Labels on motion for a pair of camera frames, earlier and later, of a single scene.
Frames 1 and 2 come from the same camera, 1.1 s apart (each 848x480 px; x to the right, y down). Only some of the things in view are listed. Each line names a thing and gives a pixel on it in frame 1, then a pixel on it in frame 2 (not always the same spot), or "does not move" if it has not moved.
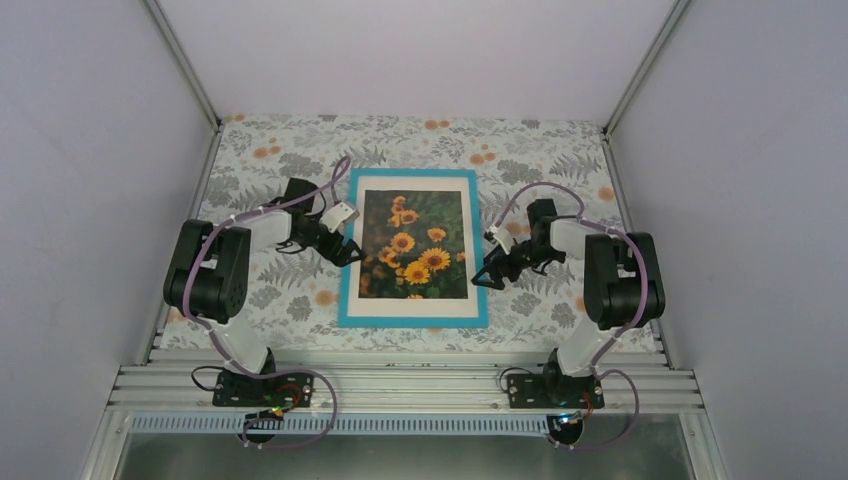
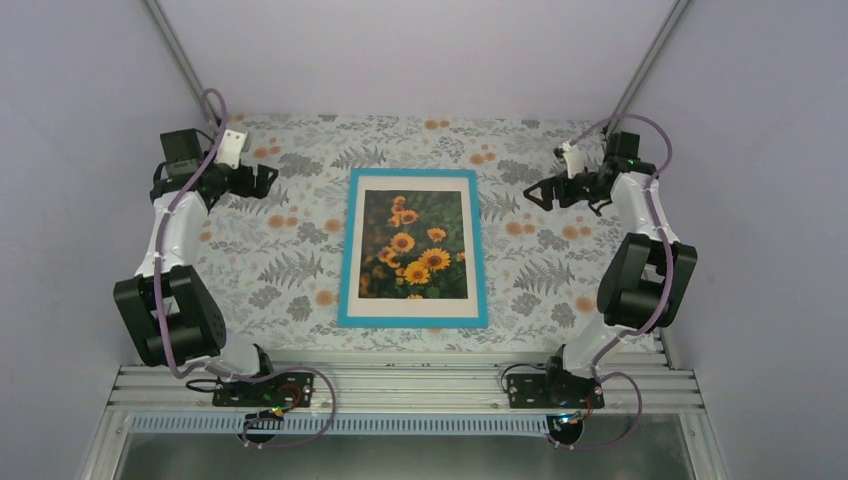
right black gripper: [492, 269] to [560, 183]
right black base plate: [547, 391] does not move
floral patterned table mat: [293, 299] does not move
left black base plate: [276, 390] does not move
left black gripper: [328, 251] to [262, 186]
